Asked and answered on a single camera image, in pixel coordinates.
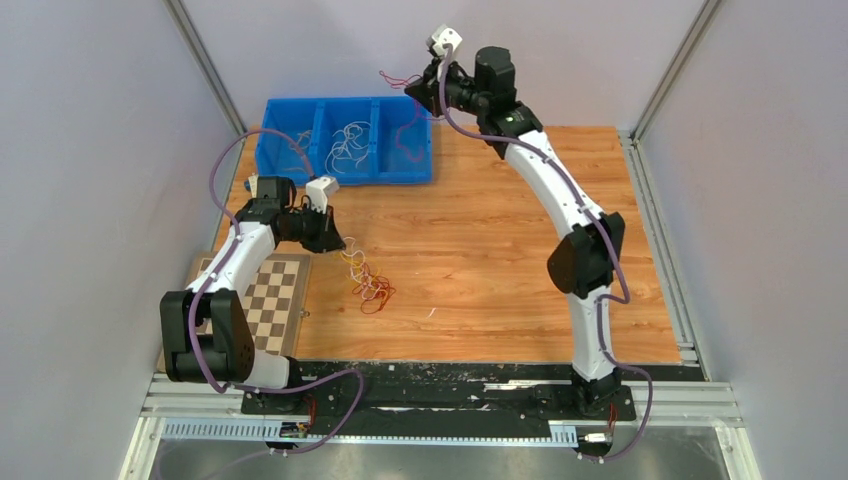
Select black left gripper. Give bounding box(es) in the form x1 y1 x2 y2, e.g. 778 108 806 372
282 203 346 255

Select red yellow white cables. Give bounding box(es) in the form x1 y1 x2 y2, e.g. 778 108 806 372
337 237 397 316

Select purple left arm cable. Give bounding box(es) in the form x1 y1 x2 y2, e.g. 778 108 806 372
158 127 367 480

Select white cables in bin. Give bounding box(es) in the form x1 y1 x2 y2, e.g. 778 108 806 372
323 120 374 176

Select red cable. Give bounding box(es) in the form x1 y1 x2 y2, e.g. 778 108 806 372
378 69 435 164

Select blue three-compartment bin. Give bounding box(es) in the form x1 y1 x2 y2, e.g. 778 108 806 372
255 96 433 186

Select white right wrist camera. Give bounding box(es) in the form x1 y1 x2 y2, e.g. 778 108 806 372
426 24 463 59

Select yellow cable in bin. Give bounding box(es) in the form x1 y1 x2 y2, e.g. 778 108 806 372
288 129 316 175

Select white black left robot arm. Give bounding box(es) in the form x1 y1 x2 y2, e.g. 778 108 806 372
160 176 346 414

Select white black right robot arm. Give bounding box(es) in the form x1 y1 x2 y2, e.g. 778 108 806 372
404 40 626 418

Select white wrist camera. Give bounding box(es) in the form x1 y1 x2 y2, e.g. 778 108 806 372
304 176 340 214
426 24 463 59

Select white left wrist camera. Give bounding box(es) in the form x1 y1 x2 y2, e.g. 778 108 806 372
304 176 340 214

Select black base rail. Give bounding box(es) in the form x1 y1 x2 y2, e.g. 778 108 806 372
239 360 707 440

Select wooden chessboard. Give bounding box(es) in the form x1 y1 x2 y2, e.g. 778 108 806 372
156 251 313 376

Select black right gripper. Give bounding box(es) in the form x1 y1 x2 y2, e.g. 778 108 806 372
408 53 490 119

